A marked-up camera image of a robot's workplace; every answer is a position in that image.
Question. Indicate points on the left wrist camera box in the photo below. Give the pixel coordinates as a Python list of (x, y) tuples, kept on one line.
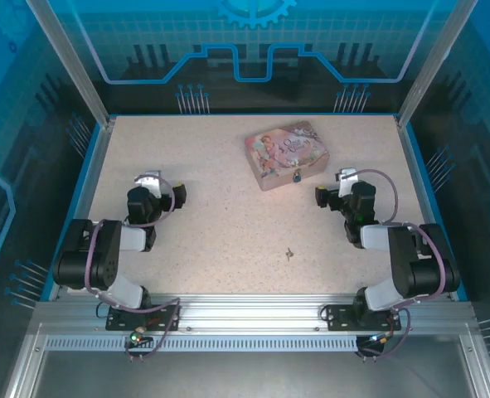
[(150, 180)]

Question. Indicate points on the small blue padlock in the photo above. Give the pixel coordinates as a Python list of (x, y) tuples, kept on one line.
[(297, 178)]

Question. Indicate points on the aluminium frame post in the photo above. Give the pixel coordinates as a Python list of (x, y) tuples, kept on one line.
[(431, 66), (74, 66)]

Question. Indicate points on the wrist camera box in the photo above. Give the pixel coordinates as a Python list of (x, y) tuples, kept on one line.
[(348, 176), (150, 180)]

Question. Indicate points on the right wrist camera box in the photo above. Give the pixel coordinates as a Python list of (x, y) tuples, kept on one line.
[(348, 176)]

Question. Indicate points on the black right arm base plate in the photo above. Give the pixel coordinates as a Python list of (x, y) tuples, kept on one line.
[(340, 317)]

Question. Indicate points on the aluminium front rail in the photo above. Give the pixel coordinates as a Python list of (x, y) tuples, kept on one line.
[(248, 311)]

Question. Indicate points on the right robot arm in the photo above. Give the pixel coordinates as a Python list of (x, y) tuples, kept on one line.
[(406, 265)]

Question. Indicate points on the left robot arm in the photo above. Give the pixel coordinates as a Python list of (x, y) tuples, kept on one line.
[(103, 265)]

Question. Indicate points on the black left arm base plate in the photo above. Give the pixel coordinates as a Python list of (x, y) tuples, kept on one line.
[(120, 321)]

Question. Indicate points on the pink illustrated tin box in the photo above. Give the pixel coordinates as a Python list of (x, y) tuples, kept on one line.
[(282, 149)]

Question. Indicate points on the small metal key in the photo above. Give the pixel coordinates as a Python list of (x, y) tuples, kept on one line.
[(289, 253)]

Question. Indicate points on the small LED circuit board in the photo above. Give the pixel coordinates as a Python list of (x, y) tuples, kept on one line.
[(137, 336), (379, 339)]

